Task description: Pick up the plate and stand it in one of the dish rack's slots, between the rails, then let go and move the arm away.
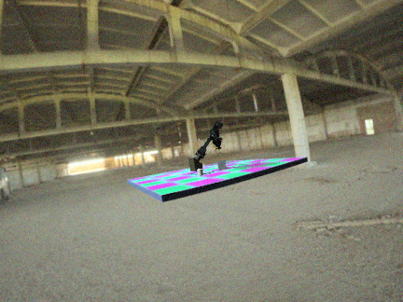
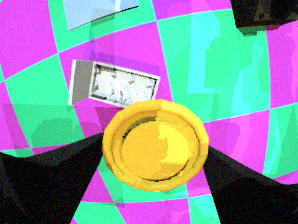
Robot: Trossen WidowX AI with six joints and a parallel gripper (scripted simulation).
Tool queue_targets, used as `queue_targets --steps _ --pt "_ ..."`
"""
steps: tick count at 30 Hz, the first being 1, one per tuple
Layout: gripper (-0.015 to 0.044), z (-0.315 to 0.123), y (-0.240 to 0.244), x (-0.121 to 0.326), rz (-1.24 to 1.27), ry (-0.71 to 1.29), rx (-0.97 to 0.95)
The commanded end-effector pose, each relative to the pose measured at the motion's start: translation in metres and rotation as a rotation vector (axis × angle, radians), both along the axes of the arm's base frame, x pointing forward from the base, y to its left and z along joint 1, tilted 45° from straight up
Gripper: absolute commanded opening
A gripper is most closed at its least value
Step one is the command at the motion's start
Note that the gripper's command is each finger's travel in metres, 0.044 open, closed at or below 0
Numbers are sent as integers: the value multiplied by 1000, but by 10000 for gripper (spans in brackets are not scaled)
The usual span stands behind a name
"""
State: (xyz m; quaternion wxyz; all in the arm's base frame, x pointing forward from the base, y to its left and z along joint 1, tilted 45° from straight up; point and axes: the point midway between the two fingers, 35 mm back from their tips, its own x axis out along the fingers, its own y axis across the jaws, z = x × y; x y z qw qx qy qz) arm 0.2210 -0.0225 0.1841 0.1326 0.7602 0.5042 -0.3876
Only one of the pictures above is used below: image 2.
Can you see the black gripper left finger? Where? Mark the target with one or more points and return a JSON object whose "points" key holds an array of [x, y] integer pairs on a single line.
{"points": [[47, 188]]}

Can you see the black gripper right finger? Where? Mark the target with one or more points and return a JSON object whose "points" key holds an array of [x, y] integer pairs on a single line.
{"points": [[243, 196]]}

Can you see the yellow plate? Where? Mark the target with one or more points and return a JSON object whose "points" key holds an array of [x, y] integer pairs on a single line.
{"points": [[155, 145]]}

